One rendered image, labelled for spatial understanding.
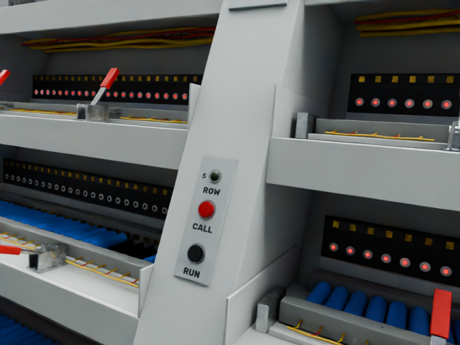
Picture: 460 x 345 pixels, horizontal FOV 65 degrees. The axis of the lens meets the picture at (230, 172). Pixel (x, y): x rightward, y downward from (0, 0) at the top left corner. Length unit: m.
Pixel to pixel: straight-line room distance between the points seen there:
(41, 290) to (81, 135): 0.20
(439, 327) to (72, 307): 0.36
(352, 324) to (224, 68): 0.29
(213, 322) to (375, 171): 0.19
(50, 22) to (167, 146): 0.35
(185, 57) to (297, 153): 0.44
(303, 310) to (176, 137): 0.22
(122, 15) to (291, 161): 0.34
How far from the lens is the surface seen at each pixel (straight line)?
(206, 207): 0.35
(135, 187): 0.63
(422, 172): 0.33
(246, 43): 0.41
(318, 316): 0.39
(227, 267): 0.34
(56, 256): 0.53
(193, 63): 0.72
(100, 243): 0.56
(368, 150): 0.33
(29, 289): 0.52
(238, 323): 0.36
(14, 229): 0.64
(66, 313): 0.48
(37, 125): 0.59
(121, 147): 0.46
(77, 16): 0.65
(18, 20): 0.77
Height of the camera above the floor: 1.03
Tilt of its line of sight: 10 degrees up
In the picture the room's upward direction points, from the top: 13 degrees clockwise
